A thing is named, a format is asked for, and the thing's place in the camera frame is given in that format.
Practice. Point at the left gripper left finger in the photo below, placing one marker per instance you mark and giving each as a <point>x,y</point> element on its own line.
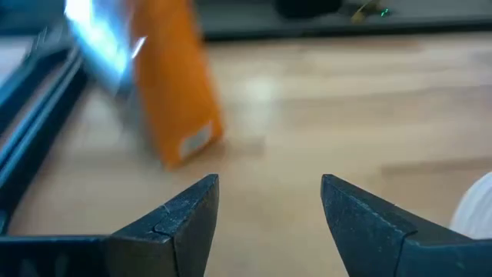
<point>184,231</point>

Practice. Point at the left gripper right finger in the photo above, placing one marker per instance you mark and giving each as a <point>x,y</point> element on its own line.
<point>365,231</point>

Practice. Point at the white woven round placemat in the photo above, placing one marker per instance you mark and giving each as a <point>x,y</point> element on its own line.
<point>476,207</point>

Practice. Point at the pumpkin cereal box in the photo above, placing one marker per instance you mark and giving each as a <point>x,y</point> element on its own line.
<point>173,77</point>

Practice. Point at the yellow floor tool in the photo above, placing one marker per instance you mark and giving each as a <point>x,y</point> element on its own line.
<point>361,13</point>

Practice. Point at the black floor device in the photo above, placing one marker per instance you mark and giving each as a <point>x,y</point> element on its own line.
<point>307,7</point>

